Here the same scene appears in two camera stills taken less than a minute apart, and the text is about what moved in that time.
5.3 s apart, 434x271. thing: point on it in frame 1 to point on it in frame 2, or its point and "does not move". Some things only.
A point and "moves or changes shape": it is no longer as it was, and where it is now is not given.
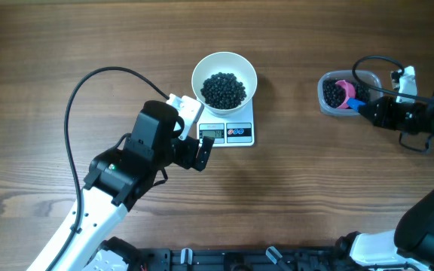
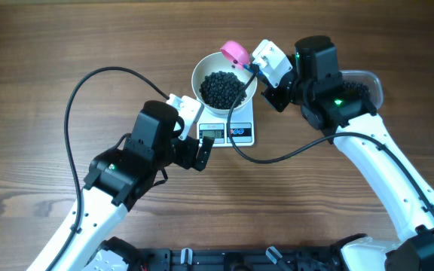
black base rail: [253, 259] does not move
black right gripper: [379, 113] to [275, 94]
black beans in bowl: [223, 91] does not move
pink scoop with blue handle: [349, 100] moves or changes shape
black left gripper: [193, 151] does not move
